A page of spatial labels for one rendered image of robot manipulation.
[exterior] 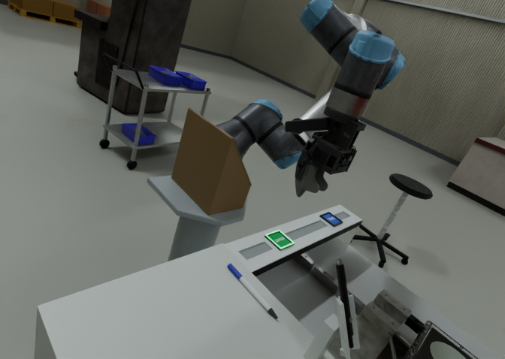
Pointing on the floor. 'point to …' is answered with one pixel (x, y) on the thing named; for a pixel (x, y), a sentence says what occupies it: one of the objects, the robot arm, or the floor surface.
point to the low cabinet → (482, 174)
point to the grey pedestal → (192, 218)
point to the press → (134, 39)
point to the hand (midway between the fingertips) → (298, 189)
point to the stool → (409, 185)
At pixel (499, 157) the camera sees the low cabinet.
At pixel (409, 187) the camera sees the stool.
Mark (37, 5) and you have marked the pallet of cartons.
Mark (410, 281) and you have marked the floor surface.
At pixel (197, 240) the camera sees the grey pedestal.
